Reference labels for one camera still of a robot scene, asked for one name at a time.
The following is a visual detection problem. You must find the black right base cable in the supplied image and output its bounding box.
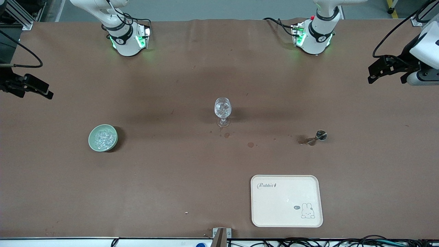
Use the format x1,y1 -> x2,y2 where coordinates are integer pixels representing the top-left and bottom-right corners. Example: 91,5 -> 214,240
122,13 -> 152,28

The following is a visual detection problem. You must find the aluminium frame profile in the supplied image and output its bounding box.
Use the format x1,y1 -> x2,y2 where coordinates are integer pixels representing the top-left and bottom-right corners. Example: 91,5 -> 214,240
410,0 -> 439,27
4,0 -> 34,31

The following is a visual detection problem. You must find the cream rabbit print tray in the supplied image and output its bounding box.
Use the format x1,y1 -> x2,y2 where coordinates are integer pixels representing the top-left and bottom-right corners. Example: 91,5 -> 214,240
251,175 -> 323,228

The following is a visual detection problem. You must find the black left base cable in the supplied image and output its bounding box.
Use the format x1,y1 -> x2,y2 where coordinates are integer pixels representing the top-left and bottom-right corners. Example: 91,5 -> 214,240
263,17 -> 299,37

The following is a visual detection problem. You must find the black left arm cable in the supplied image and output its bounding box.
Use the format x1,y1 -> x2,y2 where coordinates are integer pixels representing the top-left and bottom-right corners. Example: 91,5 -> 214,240
372,0 -> 439,59

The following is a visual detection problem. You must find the clear ice cubes pile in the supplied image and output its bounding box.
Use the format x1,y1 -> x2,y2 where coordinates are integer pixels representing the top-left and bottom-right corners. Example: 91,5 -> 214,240
93,129 -> 116,149

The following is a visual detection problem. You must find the brown table cover sheet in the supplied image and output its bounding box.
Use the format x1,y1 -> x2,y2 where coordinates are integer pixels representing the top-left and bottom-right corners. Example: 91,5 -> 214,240
0,19 -> 439,240

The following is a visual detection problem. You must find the green ceramic bowl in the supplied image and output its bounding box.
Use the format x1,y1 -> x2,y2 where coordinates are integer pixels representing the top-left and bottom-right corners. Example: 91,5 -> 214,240
88,124 -> 118,152

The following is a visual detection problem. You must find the small metal jigger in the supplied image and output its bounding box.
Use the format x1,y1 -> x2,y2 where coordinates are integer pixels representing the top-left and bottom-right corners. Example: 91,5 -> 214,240
307,130 -> 328,146

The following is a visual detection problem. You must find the black cable bundle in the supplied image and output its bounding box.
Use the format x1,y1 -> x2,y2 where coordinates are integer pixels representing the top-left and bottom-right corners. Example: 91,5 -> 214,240
226,235 -> 439,247

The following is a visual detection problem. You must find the clear stemmed wine glass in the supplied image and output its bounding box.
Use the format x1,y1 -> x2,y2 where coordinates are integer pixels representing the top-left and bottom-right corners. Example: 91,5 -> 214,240
214,97 -> 232,128

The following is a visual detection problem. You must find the black base cable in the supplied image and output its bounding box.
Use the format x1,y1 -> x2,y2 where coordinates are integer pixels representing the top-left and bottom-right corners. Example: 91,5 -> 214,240
122,13 -> 152,28
263,17 -> 299,37

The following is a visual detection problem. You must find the grey metal camera bracket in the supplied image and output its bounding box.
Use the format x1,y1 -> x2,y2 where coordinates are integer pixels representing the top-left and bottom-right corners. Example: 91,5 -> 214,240
212,227 -> 232,247

